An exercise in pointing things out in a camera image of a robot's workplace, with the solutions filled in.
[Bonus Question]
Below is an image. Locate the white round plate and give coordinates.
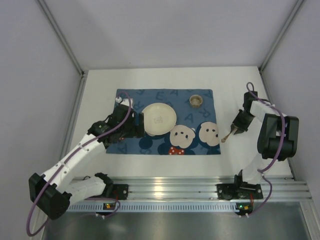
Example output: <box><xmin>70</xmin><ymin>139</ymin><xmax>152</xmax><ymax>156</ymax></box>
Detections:
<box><xmin>142</xmin><ymin>102</ymin><xmax>177</xmax><ymax>136</ymax></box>

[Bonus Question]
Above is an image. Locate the perforated white cable duct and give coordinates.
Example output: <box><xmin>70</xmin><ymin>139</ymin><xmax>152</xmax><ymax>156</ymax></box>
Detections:
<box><xmin>68</xmin><ymin>201</ymin><xmax>252</xmax><ymax>213</ymax></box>

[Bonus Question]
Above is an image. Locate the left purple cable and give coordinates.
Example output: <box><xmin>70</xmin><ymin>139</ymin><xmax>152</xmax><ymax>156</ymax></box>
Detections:
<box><xmin>25</xmin><ymin>91</ymin><xmax>133</xmax><ymax>237</ymax></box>

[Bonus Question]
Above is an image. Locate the gold spoon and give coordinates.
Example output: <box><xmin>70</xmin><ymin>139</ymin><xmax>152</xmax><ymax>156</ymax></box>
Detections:
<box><xmin>221</xmin><ymin>131</ymin><xmax>233</xmax><ymax>143</ymax></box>

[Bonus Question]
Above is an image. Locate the aluminium mounting rail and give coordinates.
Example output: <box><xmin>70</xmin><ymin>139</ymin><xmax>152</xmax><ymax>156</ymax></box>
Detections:
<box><xmin>67</xmin><ymin>175</ymin><xmax>312</xmax><ymax>201</ymax></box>

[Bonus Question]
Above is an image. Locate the right aluminium frame post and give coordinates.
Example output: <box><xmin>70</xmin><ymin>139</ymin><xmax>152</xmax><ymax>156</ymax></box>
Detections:
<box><xmin>258</xmin><ymin>0</ymin><xmax>306</xmax><ymax>74</ymax></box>

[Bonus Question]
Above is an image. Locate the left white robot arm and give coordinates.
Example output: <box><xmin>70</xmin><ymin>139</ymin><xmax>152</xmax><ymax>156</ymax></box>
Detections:
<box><xmin>28</xmin><ymin>104</ymin><xmax>145</xmax><ymax>220</ymax></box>

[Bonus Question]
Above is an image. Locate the small grey ceramic cup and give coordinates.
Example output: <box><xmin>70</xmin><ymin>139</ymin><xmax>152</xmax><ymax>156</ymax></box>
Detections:
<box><xmin>189</xmin><ymin>94</ymin><xmax>203</xmax><ymax>108</ymax></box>

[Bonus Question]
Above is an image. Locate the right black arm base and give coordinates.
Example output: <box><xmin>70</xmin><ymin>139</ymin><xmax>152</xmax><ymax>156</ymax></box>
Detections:
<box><xmin>216</xmin><ymin>183</ymin><xmax>264</xmax><ymax>201</ymax></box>

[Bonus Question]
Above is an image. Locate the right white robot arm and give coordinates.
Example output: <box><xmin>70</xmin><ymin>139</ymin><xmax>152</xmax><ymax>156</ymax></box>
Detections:
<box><xmin>230</xmin><ymin>90</ymin><xmax>299</xmax><ymax>193</ymax></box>

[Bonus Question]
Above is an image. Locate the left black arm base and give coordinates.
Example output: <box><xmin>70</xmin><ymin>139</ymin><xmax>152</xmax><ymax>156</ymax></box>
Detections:
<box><xmin>104</xmin><ymin>184</ymin><xmax>129</xmax><ymax>200</ymax></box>

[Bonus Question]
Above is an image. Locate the purple cable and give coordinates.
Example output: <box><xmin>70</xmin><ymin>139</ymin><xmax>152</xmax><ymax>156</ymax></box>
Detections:
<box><xmin>246</xmin><ymin>82</ymin><xmax>287</xmax><ymax>218</ymax></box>
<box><xmin>25</xmin><ymin>91</ymin><xmax>133</xmax><ymax>237</ymax></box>

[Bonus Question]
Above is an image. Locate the blue bear print placemat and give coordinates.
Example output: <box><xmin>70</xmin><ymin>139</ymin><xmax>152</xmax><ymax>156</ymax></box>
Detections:
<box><xmin>106</xmin><ymin>88</ymin><xmax>221</xmax><ymax>156</ymax></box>

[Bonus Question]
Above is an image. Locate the left aluminium frame post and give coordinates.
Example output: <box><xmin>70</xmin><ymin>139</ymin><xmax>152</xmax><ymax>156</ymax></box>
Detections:
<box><xmin>37</xmin><ymin>0</ymin><xmax>87</xmax><ymax>76</ymax></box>

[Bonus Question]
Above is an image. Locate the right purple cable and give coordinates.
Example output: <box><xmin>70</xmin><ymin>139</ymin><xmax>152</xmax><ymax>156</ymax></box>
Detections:
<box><xmin>246</xmin><ymin>82</ymin><xmax>287</xmax><ymax>218</ymax></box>

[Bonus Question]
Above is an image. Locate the aluminium frame post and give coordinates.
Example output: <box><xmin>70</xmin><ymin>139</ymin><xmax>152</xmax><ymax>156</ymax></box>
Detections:
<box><xmin>258</xmin><ymin>0</ymin><xmax>306</xmax><ymax>74</ymax></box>
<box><xmin>37</xmin><ymin>0</ymin><xmax>87</xmax><ymax>76</ymax></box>

